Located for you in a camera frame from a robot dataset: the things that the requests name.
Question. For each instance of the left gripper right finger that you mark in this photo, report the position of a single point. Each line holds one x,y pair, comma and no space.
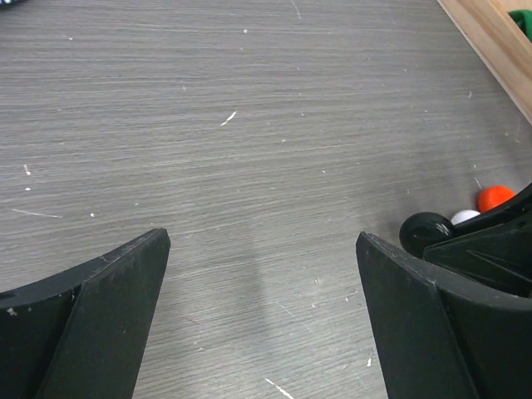
441,335

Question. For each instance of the black round charging case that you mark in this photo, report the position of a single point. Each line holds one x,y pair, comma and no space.
424,229

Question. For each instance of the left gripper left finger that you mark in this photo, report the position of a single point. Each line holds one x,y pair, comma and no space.
81,333

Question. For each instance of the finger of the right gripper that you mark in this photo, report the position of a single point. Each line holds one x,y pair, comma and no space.
498,257
512,209

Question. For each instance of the wooden clothes rack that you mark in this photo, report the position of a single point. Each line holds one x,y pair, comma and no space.
499,43

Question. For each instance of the green garment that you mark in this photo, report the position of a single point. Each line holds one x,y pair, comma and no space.
523,19

